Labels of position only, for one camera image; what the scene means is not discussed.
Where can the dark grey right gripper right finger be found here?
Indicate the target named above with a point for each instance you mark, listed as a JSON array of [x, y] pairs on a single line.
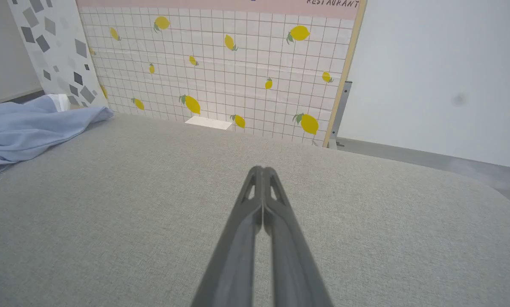
[[293, 256]]

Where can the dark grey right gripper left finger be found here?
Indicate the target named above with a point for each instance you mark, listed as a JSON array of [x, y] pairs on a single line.
[[233, 256]]

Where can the light blue polo shirt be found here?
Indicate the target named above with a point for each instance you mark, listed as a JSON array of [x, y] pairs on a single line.
[[24, 128]]

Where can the grey fabric sofa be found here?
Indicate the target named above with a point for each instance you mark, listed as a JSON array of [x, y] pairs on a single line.
[[110, 213]]

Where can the white flat block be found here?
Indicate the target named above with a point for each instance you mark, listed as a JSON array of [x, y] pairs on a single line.
[[208, 123]]

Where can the lemon print tile panel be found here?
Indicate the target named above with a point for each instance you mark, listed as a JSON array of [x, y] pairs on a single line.
[[238, 64]]

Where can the grey terrazzo pattern panel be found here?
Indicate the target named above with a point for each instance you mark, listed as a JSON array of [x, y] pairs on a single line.
[[59, 51]]

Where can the grey metal bracket stand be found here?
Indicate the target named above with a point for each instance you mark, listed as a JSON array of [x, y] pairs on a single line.
[[339, 115]]

